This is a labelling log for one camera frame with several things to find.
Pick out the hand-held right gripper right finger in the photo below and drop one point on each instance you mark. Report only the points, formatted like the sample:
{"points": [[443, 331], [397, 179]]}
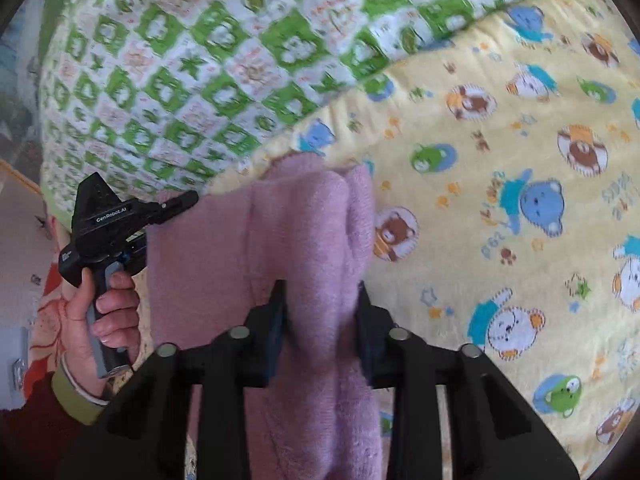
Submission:
{"points": [[425, 385]]}

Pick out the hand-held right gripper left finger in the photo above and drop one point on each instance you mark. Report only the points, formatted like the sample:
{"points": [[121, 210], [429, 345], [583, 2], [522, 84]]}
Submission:
{"points": [[220, 385]]}

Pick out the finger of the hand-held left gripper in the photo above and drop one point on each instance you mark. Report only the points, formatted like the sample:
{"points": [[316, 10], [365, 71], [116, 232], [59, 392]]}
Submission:
{"points": [[172, 206]]}

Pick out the purple knit sweater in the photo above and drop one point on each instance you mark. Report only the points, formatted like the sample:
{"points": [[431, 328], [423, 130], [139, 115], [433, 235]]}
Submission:
{"points": [[300, 240]]}

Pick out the person's left forearm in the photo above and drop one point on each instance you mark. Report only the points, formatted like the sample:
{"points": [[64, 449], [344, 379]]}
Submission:
{"points": [[55, 425]]}

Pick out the person's left hand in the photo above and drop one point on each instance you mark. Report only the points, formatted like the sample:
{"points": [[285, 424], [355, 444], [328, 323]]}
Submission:
{"points": [[80, 330]]}

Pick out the red floral blanket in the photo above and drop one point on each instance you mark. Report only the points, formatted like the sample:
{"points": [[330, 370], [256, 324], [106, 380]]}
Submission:
{"points": [[45, 320]]}

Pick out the green checked quilt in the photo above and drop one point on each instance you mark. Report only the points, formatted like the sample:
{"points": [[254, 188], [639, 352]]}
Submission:
{"points": [[200, 75]]}

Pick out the yellow cartoon bear bed sheet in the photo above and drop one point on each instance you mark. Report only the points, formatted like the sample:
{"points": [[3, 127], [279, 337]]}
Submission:
{"points": [[500, 185]]}

